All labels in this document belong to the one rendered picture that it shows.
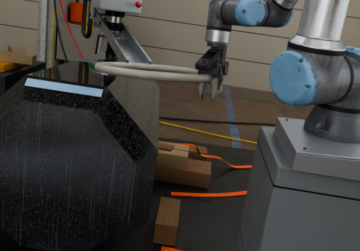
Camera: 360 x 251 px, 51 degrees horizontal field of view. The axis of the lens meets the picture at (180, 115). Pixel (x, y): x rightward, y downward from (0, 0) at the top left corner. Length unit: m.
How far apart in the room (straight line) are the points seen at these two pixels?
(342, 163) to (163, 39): 6.04
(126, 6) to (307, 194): 1.32
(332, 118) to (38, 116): 1.13
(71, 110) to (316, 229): 1.02
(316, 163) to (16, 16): 7.09
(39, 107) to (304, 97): 1.06
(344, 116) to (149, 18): 5.98
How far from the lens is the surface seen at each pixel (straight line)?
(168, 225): 2.05
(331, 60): 1.04
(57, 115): 1.62
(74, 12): 5.30
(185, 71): 1.68
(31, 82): 1.70
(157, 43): 6.97
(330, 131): 1.19
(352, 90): 1.16
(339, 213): 1.17
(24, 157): 1.75
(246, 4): 1.25
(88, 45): 4.91
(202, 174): 2.71
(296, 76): 1.02
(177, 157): 2.68
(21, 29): 7.74
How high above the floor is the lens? 1.22
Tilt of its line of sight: 16 degrees down
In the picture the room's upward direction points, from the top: 8 degrees clockwise
